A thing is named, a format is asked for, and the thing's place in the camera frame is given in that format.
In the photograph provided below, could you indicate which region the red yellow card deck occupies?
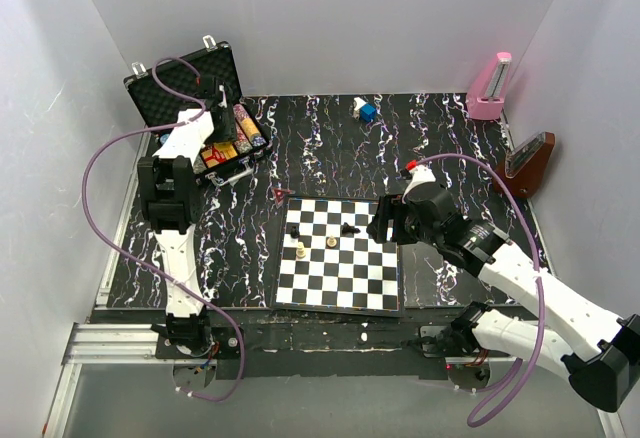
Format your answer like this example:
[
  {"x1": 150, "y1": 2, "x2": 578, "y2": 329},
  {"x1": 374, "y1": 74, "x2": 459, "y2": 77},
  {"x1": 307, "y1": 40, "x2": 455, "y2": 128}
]
[{"x1": 200, "y1": 142, "x2": 238, "y2": 169}]

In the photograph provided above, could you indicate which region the black aluminium poker case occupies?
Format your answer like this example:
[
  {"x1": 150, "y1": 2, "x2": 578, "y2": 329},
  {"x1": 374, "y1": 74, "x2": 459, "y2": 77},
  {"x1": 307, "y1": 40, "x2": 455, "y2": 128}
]
[{"x1": 124, "y1": 35, "x2": 272, "y2": 186}]

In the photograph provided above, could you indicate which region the red triangle token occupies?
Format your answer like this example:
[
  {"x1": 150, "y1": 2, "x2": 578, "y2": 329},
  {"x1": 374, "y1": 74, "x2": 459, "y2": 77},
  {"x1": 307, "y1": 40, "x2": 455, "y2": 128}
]
[{"x1": 272, "y1": 188, "x2": 293, "y2": 207}]

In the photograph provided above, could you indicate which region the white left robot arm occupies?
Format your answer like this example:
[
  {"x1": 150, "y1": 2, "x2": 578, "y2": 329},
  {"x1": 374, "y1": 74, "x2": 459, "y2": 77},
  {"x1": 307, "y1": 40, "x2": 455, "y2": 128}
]
[{"x1": 137, "y1": 75, "x2": 229, "y2": 358}]

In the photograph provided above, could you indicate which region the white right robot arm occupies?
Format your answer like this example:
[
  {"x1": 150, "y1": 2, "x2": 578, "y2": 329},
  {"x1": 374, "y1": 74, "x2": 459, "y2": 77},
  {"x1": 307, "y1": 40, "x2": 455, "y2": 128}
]
[{"x1": 367, "y1": 183, "x2": 639, "y2": 413}]

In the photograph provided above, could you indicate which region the purple yellow chip row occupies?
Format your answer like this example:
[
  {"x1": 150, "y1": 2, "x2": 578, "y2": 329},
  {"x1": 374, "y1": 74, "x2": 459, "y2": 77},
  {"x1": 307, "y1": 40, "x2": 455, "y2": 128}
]
[{"x1": 233, "y1": 104, "x2": 262, "y2": 142}]

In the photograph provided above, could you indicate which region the black bishop lying down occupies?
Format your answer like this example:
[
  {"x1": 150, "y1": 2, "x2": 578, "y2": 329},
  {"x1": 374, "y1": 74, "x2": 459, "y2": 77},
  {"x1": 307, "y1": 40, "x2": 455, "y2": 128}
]
[{"x1": 341, "y1": 223, "x2": 360, "y2": 235}]

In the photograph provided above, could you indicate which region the red poker chip row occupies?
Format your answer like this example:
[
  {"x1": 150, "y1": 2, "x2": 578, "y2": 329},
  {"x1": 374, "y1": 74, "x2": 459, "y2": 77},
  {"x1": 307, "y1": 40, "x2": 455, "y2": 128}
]
[{"x1": 233, "y1": 124, "x2": 253, "y2": 155}]

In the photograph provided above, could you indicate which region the blue chip stack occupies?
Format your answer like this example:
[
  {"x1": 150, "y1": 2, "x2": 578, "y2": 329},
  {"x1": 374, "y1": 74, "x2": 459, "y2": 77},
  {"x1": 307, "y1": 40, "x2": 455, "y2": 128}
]
[{"x1": 250, "y1": 135, "x2": 267, "y2": 148}]

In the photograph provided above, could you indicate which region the black white chessboard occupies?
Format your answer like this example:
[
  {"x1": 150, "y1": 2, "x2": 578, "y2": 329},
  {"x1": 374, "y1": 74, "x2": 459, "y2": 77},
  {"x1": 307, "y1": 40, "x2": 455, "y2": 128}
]
[{"x1": 271, "y1": 196, "x2": 404, "y2": 316}]

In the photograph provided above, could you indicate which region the black marble pattern mat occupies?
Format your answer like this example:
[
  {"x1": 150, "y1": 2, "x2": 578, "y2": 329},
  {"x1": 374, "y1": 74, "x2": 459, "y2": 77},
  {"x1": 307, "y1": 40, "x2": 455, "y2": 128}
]
[{"x1": 107, "y1": 92, "x2": 564, "y2": 312}]

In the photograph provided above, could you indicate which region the white king chess piece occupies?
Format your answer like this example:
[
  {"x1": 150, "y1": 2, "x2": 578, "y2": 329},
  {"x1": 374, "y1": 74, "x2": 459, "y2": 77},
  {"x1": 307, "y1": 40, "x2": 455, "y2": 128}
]
[{"x1": 296, "y1": 241, "x2": 306, "y2": 259}]

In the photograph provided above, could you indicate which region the blue cube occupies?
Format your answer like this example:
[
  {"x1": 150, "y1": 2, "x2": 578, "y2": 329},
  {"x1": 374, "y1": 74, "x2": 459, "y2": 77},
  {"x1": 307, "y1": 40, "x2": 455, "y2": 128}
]
[{"x1": 358, "y1": 103, "x2": 377, "y2": 123}]

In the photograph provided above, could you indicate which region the white small block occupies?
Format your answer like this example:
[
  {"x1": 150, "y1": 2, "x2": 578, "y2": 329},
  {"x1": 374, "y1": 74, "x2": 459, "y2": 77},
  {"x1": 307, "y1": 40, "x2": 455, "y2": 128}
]
[{"x1": 352, "y1": 97, "x2": 367, "y2": 119}]

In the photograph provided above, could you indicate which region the brown wooden metronome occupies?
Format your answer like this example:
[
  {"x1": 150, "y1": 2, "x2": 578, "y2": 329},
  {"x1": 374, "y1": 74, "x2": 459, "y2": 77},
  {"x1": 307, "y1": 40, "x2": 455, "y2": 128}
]
[{"x1": 494, "y1": 132, "x2": 556, "y2": 199}]

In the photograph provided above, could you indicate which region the pink metronome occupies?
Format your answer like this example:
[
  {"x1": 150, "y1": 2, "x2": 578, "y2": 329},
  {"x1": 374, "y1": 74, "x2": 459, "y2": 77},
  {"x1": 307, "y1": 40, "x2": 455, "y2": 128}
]
[{"x1": 466, "y1": 52, "x2": 512, "y2": 121}]

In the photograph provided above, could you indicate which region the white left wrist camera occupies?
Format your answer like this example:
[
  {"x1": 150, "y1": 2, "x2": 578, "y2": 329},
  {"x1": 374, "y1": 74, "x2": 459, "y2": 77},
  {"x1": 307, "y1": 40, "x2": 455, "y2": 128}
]
[{"x1": 215, "y1": 84, "x2": 229, "y2": 109}]

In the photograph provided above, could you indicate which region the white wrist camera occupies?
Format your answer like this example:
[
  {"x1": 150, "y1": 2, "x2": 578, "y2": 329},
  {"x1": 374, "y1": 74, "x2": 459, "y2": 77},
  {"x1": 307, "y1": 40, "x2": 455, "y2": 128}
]
[
  {"x1": 402, "y1": 160, "x2": 436, "y2": 202},
  {"x1": 215, "y1": 84, "x2": 229, "y2": 109}
]

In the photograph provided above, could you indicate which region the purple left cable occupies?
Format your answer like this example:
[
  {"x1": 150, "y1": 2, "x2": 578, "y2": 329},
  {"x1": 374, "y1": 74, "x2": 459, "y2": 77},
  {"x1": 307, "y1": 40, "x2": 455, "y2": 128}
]
[{"x1": 81, "y1": 56, "x2": 246, "y2": 403}]

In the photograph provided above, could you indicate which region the purple cable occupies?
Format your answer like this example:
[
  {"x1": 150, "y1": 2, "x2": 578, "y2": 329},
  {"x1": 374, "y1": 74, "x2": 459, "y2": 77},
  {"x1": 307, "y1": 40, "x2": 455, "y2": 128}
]
[
  {"x1": 81, "y1": 56, "x2": 246, "y2": 403},
  {"x1": 407, "y1": 153, "x2": 546, "y2": 427}
]

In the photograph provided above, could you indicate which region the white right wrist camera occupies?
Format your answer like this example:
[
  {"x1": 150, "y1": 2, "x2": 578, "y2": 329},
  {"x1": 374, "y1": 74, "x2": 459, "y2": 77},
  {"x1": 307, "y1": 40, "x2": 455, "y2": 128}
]
[{"x1": 402, "y1": 160, "x2": 436, "y2": 202}]

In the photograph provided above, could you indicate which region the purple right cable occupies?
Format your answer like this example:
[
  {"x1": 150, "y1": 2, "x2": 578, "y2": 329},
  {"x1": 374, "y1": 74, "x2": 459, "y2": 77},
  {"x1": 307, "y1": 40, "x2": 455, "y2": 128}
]
[{"x1": 407, "y1": 153, "x2": 546, "y2": 427}]

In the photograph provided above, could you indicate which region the aluminium rail frame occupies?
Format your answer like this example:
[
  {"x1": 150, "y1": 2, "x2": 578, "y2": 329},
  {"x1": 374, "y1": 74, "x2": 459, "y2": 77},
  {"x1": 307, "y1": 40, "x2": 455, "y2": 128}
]
[{"x1": 44, "y1": 320, "x2": 624, "y2": 437}]

